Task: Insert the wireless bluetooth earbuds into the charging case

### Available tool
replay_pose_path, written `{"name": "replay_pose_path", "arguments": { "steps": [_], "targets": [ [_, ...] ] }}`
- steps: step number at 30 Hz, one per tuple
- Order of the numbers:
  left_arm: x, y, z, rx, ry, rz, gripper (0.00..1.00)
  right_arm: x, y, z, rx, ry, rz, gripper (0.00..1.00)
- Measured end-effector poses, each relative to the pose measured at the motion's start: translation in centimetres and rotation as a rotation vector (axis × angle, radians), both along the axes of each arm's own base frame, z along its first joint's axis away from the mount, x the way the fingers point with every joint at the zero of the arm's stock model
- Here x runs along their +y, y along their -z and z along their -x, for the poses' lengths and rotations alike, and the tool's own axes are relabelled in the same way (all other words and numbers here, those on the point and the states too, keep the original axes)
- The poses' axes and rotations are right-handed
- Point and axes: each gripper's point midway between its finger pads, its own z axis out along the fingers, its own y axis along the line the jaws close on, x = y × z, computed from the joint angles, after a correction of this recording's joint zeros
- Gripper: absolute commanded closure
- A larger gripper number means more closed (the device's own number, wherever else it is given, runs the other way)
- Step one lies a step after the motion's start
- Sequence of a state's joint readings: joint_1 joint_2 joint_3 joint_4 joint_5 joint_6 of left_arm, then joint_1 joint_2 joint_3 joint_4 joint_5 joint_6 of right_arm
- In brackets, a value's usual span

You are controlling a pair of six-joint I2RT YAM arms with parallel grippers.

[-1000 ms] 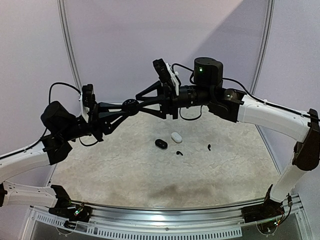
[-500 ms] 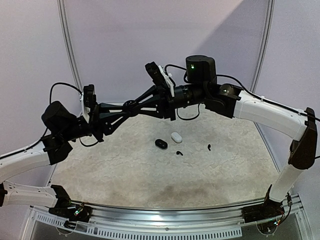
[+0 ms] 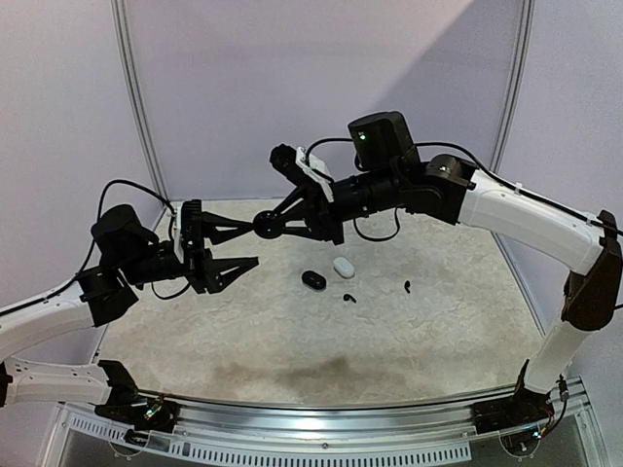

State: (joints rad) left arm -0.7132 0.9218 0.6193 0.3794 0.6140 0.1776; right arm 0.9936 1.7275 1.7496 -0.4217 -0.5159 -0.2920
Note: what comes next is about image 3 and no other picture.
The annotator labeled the aluminium corner post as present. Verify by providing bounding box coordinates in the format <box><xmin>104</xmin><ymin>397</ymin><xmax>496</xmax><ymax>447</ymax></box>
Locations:
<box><xmin>110</xmin><ymin>0</ymin><xmax>169</xmax><ymax>198</ymax></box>
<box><xmin>490</xmin><ymin>0</ymin><xmax>535</xmax><ymax>172</ymax></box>

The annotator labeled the right aluminium corner post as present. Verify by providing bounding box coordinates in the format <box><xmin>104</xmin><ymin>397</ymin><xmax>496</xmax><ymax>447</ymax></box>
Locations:
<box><xmin>490</xmin><ymin>0</ymin><xmax>535</xmax><ymax>172</ymax></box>

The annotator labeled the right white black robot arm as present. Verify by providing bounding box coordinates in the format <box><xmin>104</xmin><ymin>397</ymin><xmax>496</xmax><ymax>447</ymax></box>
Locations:
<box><xmin>266</xmin><ymin>111</ymin><xmax>622</xmax><ymax>424</ymax></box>

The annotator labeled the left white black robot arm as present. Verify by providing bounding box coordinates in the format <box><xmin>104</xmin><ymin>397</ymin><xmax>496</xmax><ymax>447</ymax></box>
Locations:
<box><xmin>1</xmin><ymin>200</ymin><xmax>259</xmax><ymax>422</ymax></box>

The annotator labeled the left aluminium corner post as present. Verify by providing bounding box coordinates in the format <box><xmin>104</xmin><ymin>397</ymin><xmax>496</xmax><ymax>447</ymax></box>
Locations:
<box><xmin>110</xmin><ymin>0</ymin><xmax>169</xmax><ymax>198</ymax></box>

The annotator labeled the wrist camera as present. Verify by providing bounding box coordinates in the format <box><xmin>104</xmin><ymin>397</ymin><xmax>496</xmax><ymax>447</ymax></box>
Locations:
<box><xmin>173</xmin><ymin>199</ymin><xmax>204</xmax><ymax>264</ymax></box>
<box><xmin>269</xmin><ymin>144</ymin><xmax>334</xmax><ymax>203</ymax></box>

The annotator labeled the black oval charging case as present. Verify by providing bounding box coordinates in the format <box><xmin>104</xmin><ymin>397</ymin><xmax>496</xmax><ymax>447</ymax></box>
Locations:
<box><xmin>301</xmin><ymin>270</ymin><xmax>327</xmax><ymax>291</ymax></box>

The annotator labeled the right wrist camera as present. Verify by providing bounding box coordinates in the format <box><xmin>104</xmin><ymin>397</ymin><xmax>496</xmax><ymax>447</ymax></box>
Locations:
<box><xmin>269</xmin><ymin>144</ymin><xmax>334</xmax><ymax>203</ymax></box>

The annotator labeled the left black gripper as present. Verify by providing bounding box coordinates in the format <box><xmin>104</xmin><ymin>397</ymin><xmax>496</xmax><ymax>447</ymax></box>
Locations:
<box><xmin>121</xmin><ymin>211</ymin><xmax>259</xmax><ymax>294</ymax></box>

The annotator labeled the white earbud charging case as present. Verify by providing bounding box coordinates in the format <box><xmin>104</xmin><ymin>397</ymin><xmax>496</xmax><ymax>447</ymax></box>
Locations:
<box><xmin>332</xmin><ymin>257</ymin><xmax>355</xmax><ymax>279</ymax></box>

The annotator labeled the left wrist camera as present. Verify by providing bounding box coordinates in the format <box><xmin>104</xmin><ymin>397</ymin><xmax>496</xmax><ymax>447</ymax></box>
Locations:
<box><xmin>173</xmin><ymin>199</ymin><xmax>204</xmax><ymax>264</ymax></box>

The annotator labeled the black round charging case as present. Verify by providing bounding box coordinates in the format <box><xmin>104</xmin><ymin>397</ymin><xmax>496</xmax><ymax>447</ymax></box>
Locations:
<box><xmin>252</xmin><ymin>210</ymin><xmax>283</xmax><ymax>239</ymax></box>

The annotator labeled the aluminium front rail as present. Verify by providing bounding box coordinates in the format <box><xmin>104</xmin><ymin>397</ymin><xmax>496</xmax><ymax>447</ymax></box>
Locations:
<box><xmin>57</xmin><ymin>377</ymin><xmax>593</xmax><ymax>463</ymax></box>

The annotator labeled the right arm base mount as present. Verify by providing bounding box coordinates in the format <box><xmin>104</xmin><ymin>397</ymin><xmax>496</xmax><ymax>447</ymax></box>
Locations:
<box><xmin>470</xmin><ymin>374</ymin><xmax>554</xmax><ymax>434</ymax></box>

